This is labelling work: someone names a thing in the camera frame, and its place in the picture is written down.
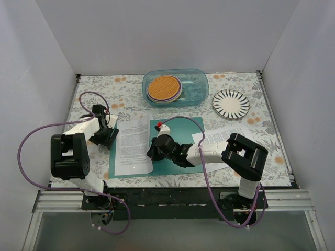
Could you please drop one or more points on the orange woven round coaster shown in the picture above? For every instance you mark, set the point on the orange woven round coaster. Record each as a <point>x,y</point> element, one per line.
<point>164,89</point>

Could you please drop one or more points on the printed paper stack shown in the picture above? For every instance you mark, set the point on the printed paper stack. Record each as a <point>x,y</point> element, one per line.
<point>222,135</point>

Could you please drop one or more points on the blue striped white plate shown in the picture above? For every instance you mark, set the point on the blue striped white plate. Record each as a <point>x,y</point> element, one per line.
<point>231,104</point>

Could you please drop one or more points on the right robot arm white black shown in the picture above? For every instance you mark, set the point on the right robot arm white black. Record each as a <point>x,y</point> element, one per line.
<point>244,156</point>

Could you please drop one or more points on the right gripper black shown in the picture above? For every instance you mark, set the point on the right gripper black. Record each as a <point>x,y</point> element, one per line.
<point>153,150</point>

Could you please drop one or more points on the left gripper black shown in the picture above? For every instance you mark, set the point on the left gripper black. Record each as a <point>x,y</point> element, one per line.
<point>110,136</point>

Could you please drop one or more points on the clear teal plastic container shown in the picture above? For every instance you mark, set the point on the clear teal plastic container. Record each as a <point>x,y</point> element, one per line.
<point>194,83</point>

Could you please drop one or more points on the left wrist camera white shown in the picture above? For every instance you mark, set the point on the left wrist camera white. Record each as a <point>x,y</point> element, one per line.
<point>111,120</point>

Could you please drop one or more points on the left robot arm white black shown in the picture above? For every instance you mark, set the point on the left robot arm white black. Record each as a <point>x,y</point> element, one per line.
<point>69,154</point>

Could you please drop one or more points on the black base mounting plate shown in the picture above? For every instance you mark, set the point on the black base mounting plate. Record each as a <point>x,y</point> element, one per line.
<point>180,203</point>

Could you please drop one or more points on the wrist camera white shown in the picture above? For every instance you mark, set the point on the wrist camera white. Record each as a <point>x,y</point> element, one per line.
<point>162,129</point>
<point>111,120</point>

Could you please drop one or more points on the aluminium frame rail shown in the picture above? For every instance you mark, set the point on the aluminium frame rail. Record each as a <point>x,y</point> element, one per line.
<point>277,200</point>

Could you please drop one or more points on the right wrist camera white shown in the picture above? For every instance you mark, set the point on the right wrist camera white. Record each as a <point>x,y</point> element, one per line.
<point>162,129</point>

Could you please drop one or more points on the printed paper sheet top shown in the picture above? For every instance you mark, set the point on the printed paper sheet top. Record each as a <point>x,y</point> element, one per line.
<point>132,145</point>

